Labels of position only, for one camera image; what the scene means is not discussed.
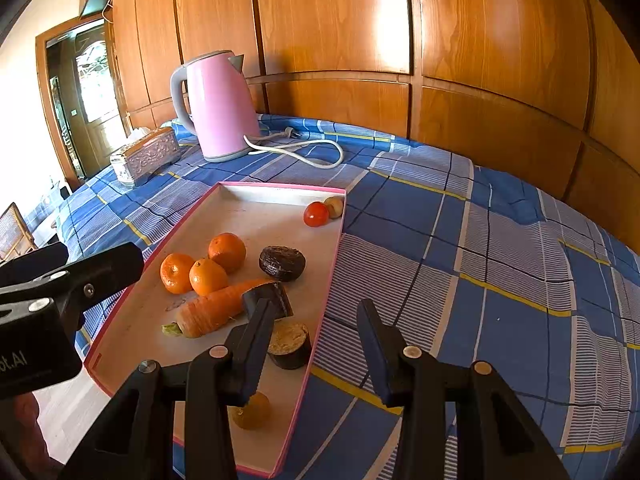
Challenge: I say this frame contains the silver embossed tissue box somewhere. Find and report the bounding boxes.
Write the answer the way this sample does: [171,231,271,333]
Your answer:
[110,127,181,188]

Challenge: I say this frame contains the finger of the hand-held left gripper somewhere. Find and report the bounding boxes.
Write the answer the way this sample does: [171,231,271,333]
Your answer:
[0,242,69,283]
[0,243,145,331]

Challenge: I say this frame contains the pink electric kettle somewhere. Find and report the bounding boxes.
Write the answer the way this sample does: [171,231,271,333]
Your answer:
[170,50,261,163]

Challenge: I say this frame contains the wooden glass door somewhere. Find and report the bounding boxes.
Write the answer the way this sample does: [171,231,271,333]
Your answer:
[36,15,131,181]

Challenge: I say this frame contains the wicker chair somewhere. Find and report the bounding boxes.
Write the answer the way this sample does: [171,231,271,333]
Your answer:
[0,202,39,261]

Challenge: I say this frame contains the white power cord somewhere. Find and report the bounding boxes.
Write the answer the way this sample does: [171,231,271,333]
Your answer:
[243,126,345,167]

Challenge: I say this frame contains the small pointed mandarin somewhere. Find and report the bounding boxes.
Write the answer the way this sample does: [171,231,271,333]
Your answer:
[189,258,229,297]

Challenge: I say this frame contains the dark eggplant piece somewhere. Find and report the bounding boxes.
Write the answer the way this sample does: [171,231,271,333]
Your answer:
[242,281,294,321]

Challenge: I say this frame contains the small yellow fruit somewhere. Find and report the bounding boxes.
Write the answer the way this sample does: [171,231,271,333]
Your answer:
[231,391,272,431]

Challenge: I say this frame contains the person's left forearm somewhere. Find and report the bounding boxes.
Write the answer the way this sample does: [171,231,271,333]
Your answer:
[12,392,49,466]

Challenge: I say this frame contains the pink-edged white tray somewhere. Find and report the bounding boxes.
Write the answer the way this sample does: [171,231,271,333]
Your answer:
[84,181,348,478]

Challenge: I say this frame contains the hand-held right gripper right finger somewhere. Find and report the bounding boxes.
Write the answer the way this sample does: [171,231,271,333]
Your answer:
[356,298,571,480]

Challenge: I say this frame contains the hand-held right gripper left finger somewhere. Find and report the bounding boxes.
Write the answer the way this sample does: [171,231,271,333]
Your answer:
[59,299,279,480]

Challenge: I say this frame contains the red tomato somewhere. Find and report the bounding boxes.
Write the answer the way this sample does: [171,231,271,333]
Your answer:
[303,201,330,228]

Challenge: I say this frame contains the dark wrinkled passion fruit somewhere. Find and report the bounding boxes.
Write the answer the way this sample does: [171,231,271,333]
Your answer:
[258,245,307,282]

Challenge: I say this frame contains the large mandarin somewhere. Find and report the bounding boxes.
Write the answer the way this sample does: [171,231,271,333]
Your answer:
[160,253,197,295]

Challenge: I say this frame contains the carrot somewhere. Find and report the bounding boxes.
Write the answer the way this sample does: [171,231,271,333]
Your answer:
[161,278,273,339]

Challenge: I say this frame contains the eggplant piece with yellow cut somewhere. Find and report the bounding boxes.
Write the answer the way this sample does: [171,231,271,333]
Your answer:
[266,320,312,371]

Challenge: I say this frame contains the blue plaid tablecloth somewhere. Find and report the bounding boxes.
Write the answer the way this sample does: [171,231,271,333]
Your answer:
[22,112,640,480]

